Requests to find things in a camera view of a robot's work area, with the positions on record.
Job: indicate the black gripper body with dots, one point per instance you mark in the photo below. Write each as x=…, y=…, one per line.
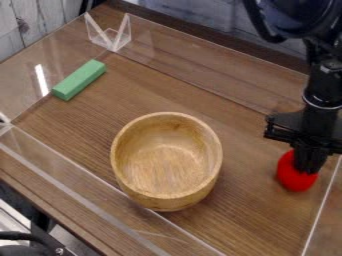
x=317, y=123

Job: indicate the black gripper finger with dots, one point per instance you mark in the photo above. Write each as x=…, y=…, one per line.
x=310, y=156

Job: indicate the red plush fruit green stem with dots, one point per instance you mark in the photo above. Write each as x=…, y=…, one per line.
x=294, y=180

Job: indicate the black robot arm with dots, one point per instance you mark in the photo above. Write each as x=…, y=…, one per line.
x=309, y=20

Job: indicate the wooden bowl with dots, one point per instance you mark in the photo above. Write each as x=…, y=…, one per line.
x=166, y=157

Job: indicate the green rectangular block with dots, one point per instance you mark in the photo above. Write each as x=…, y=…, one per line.
x=79, y=79

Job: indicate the clear acrylic enclosure walls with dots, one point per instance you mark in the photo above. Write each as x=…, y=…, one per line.
x=55, y=144

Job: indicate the black bracket with cable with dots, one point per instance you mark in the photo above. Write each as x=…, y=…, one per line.
x=31, y=240

